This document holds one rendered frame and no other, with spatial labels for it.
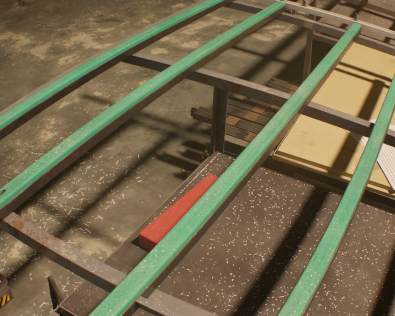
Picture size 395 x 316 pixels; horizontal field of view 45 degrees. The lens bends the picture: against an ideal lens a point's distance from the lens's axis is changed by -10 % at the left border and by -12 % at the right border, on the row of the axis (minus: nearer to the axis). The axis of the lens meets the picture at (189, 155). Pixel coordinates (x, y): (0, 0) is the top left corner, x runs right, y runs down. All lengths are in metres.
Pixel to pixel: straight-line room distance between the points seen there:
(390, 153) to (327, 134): 0.23
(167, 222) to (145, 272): 0.46
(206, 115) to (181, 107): 0.73
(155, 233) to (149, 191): 1.15
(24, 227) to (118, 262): 0.32
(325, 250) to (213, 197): 0.24
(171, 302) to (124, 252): 0.44
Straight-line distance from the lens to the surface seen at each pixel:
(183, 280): 1.19
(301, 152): 1.55
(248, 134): 2.19
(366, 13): 3.18
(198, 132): 2.79
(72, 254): 0.92
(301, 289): 0.83
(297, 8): 2.16
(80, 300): 1.15
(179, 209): 1.31
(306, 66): 2.67
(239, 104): 2.40
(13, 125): 1.27
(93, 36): 4.08
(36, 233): 0.97
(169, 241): 0.88
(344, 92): 1.97
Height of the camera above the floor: 1.47
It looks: 34 degrees down
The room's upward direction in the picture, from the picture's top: 3 degrees clockwise
